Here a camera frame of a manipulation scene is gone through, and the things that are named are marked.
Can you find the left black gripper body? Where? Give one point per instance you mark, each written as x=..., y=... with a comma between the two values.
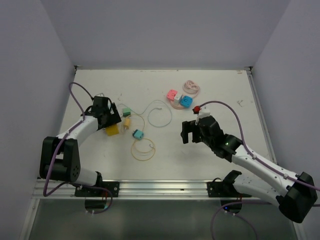
x=111, y=119

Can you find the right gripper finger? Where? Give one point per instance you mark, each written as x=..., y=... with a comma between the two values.
x=187, y=128
x=196, y=136

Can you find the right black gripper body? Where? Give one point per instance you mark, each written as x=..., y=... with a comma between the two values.
x=207, y=141

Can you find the yellow socket cube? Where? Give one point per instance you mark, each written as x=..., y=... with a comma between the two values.
x=112, y=130

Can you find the green plug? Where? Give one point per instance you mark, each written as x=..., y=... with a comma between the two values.
x=126, y=112

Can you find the yellow plug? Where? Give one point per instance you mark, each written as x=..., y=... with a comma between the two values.
x=126, y=123

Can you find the pink socket cube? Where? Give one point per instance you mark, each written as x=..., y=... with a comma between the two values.
x=171, y=94

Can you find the light blue plug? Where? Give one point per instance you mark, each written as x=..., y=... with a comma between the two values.
x=138, y=134

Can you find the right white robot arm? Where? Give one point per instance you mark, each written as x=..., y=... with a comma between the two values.
x=292, y=193

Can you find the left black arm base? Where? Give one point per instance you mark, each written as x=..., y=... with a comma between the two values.
x=109, y=188

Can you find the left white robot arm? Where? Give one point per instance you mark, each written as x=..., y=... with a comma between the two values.
x=60, y=155

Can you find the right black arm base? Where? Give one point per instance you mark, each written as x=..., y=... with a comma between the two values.
x=218, y=188

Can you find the blue socket cube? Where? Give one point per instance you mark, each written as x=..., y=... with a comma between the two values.
x=186, y=101

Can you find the white adapter between cubes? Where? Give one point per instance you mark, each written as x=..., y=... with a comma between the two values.
x=177, y=98

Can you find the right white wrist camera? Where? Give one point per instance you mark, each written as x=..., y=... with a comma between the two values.
x=201, y=112

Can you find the aluminium front rail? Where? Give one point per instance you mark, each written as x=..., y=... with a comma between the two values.
x=190, y=189

